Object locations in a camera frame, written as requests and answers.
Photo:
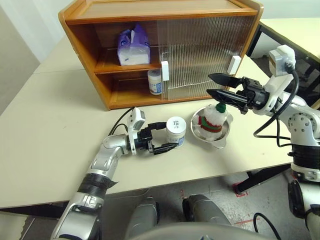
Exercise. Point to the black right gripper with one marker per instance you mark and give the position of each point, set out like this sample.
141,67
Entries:
255,96

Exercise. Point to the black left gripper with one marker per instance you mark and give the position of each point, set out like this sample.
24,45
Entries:
143,142

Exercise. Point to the white jar blue label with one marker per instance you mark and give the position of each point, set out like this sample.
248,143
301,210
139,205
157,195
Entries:
154,83
176,127

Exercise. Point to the white plush snowman toy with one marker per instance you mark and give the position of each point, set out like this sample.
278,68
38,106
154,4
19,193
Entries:
212,122

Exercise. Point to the steel bowl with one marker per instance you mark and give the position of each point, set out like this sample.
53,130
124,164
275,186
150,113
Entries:
220,140

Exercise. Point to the ribbed glass sliding door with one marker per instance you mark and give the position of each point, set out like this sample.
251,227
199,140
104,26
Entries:
247,37
160,35

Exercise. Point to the purple tissue pack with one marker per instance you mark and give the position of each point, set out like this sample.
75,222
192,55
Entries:
133,53

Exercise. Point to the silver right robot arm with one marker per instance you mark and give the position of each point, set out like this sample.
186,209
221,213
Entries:
302,125

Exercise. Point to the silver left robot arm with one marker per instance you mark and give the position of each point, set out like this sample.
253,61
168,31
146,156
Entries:
105,160

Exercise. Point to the wooden cabinet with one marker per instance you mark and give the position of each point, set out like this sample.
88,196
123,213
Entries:
82,45

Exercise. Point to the grey rounded leg cover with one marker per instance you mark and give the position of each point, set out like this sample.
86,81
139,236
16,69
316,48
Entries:
141,220
207,212

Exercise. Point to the beige table black legs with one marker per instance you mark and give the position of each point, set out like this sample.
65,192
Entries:
287,27

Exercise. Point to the grey robot torso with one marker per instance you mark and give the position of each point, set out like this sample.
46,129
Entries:
200,232

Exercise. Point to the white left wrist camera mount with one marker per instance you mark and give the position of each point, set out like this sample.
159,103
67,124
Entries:
136,117

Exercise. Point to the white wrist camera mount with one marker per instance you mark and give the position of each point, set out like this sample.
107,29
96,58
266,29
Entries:
136,117
281,60

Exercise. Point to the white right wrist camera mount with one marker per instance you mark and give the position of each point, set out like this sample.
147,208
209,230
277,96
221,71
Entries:
281,60

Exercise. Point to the black table leg frame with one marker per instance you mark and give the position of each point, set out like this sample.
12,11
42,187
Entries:
37,210
262,177

